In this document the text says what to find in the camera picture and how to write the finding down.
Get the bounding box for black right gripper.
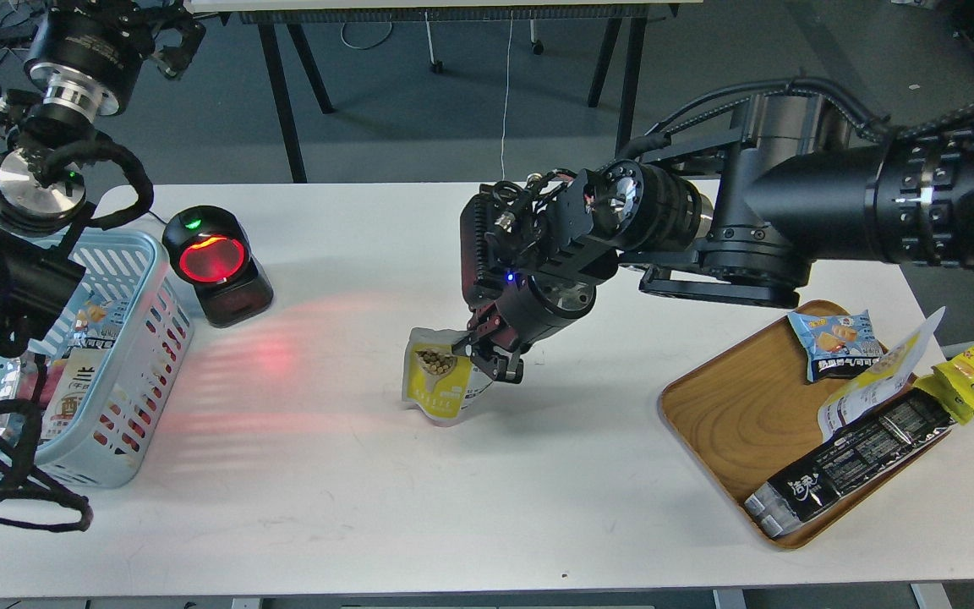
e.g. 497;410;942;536
450;170;623;384

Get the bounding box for blue snack packet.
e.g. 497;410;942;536
787;310;884;384

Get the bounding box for yellow white snack bag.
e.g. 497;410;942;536
817;307;944;441

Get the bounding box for white hanging cable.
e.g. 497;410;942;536
500;17;514;183

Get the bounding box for black barcode scanner red window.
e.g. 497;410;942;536
161;205;274;328

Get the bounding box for yellow white snack pouch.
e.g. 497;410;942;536
402;327;492;425

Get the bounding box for long black snack package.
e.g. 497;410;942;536
743;389;957;539

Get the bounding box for black leg background table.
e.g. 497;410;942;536
185;1;681;184

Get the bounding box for light blue plastic basket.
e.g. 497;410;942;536
0;230;193;488

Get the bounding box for snack packages in basket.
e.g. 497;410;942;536
0;288;129;443

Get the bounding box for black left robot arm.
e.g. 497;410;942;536
0;1;205;533

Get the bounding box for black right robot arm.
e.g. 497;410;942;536
452;77;974;384

